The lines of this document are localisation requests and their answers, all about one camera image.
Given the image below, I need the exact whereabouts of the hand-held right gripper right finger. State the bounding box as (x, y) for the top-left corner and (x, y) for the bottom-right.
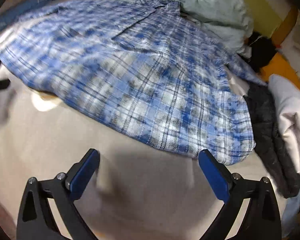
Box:
(198, 149), (282, 240)

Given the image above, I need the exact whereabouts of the dark grey quilted jacket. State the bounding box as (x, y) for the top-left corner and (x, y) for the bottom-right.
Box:
(244, 82), (300, 198)

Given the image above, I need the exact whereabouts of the black bag by headboard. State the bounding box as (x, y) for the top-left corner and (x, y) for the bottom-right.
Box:
(246, 32), (278, 72)

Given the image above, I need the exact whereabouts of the orange wooden bed frame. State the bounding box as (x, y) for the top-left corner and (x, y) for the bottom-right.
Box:
(261, 5), (300, 93)

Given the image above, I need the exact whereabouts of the light blue duvet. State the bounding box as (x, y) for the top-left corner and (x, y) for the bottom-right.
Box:
(74, 0), (255, 55)

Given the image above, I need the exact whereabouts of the blue white plaid shirt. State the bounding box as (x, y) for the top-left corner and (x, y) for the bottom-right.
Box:
(0, 0), (268, 166)

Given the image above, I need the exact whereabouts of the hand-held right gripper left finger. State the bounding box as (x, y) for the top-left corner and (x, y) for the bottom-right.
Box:
(16, 148), (100, 240)

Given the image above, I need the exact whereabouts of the white navy sweatshirt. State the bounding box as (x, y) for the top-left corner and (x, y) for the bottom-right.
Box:
(268, 74), (300, 175)

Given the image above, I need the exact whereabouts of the blue pillow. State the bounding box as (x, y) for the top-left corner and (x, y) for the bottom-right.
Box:
(0, 0), (70, 28)

